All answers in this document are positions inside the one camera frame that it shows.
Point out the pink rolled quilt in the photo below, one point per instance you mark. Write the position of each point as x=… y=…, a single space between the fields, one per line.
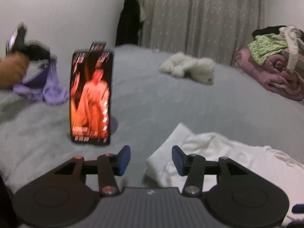
x=273 y=76

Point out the white long-sleeved shirt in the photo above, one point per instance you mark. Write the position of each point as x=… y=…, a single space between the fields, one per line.
x=237 y=161

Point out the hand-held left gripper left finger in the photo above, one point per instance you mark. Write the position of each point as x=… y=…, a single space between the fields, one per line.
x=125 y=159

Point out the off-white cloth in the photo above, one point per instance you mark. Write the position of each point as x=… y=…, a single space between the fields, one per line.
x=293 y=52

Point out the black smartphone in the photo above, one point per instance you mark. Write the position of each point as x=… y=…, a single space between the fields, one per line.
x=91 y=99

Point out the white plush dog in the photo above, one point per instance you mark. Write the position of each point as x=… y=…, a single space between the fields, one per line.
x=190 y=66

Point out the black hanging coat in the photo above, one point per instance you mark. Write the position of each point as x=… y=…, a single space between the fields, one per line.
x=128 y=21

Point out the purple cloth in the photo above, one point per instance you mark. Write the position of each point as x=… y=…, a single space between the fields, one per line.
x=52 y=87

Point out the cream hanging garment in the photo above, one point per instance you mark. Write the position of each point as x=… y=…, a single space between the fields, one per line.
x=142 y=14

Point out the green patterned blanket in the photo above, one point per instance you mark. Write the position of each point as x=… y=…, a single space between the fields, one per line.
x=266 y=47

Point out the grey star-print curtain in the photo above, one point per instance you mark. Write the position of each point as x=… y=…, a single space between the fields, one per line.
x=201 y=16

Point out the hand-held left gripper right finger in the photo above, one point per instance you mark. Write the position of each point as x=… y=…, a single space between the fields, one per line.
x=177 y=159

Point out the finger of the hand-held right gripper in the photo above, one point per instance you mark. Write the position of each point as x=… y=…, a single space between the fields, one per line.
x=298 y=209

